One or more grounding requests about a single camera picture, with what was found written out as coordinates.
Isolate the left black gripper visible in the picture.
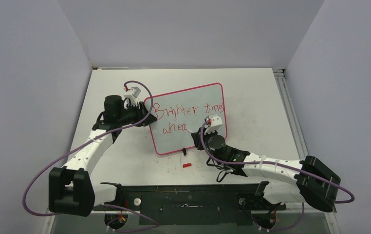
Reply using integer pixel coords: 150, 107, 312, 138
117, 101, 157, 127

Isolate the pink framed whiteboard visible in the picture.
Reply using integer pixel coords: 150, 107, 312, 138
144, 82, 228, 156

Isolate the red marker cap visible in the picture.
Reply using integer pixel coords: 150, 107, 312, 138
182, 163, 192, 168

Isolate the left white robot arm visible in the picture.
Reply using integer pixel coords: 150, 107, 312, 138
48, 95, 157, 216

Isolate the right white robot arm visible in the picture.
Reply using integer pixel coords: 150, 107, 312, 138
191, 132, 341, 213

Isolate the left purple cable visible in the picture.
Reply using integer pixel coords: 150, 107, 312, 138
22, 80, 159, 233

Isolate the purple cable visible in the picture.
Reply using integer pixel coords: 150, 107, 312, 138
22, 80, 159, 233
200, 121, 355, 233

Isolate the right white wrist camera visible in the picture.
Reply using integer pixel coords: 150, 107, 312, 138
204, 114, 223, 134

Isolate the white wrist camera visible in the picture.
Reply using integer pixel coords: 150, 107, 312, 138
204, 114, 223, 134
124, 87, 141, 107

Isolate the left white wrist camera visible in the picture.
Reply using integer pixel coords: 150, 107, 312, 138
124, 87, 141, 107

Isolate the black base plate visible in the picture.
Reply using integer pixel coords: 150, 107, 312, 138
109, 182, 286, 226

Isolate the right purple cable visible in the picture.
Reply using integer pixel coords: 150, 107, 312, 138
200, 121, 355, 233

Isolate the aluminium rail frame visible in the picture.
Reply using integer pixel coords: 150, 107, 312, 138
58, 68, 322, 233

